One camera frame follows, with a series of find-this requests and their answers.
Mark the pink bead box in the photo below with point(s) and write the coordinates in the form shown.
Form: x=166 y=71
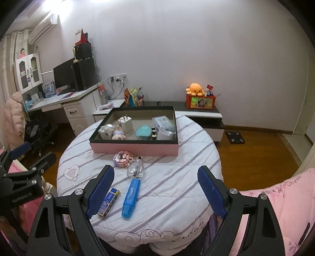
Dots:
x=121 y=160

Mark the teal heart-shaped case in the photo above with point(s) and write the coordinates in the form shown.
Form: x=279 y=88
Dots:
x=144 y=132

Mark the pink puffer jacket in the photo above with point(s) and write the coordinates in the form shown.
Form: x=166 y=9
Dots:
x=13 y=118

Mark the orange brown snack bag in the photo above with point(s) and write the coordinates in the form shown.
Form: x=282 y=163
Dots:
x=127 y=97

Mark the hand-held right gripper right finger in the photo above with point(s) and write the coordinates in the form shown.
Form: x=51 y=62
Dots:
x=211 y=192

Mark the white glass-door cabinet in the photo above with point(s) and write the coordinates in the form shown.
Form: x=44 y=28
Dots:
x=16 y=78

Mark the orange octopus plush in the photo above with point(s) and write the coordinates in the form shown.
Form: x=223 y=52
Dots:
x=195 y=89

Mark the pink doll figurine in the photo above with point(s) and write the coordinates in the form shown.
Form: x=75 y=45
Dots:
x=118 y=135

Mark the white desk with drawers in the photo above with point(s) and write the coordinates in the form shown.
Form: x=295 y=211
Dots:
x=76 y=115

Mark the black computer monitor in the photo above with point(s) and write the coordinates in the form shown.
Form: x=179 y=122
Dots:
x=64 y=73

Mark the blue white packet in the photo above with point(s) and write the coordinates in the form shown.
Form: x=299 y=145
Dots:
x=49 y=89

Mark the long blue plastic case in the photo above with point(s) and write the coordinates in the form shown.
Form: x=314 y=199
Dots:
x=130 y=199

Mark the red printed storage box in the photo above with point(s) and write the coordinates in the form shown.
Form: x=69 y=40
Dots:
x=200 y=102

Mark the pink purple small packet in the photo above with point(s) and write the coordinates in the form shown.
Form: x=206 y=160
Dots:
x=107 y=105

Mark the white plush toy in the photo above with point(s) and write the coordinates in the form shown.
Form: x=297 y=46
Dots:
x=106 y=131

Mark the black computer tower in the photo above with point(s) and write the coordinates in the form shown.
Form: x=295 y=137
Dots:
x=85 y=73

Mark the red white snack bag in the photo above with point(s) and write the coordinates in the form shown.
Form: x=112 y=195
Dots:
x=141 y=97

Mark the pink blanket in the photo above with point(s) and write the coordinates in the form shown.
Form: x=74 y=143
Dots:
x=290 y=209

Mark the clear plastic box green label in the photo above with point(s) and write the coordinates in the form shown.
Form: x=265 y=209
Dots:
x=162 y=121

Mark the clear bottle orange cap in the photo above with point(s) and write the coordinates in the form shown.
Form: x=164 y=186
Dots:
x=102 y=94

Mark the yellow green snack bag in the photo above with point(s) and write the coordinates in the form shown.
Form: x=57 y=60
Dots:
x=133 y=97

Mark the clear round bottle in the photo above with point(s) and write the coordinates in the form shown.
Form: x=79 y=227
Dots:
x=135 y=169

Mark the red paper bag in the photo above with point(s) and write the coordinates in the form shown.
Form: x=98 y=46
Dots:
x=83 y=38

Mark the pink storage tray dark rim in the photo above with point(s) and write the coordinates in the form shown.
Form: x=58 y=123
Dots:
x=133 y=149

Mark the black binder clips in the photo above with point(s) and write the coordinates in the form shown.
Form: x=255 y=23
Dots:
x=154 y=134

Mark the red white packet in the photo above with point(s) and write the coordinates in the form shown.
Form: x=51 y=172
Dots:
x=209 y=89

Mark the small blue cardboard box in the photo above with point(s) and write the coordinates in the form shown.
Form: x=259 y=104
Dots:
x=108 y=203

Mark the small doll in pink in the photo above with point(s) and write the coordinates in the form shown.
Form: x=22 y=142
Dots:
x=23 y=53

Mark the black bathroom scale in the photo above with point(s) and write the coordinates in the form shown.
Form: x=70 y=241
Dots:
x=235 y=137

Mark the white charger plug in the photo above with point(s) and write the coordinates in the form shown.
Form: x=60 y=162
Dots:
x=126 y=125

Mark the white air conditioner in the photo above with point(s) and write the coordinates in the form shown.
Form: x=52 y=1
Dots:
x=43 y=28

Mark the black speaker box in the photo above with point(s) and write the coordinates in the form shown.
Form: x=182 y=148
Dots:
x=82 y=50

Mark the white tape dispenser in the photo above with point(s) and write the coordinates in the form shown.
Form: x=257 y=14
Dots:
x=163 y=135

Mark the pink cloth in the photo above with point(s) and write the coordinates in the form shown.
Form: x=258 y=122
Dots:
x=27 y=211

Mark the white wall power outlet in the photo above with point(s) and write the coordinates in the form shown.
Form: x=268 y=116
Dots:
x=120 y=75

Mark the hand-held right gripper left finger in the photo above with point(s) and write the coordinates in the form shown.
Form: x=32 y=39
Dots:
x=99 y=189

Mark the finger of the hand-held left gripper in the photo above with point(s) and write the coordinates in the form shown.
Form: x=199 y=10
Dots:
x=22 y=149
x=46 y=160

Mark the black office chair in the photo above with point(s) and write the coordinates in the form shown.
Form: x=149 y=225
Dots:
x=37 y=130

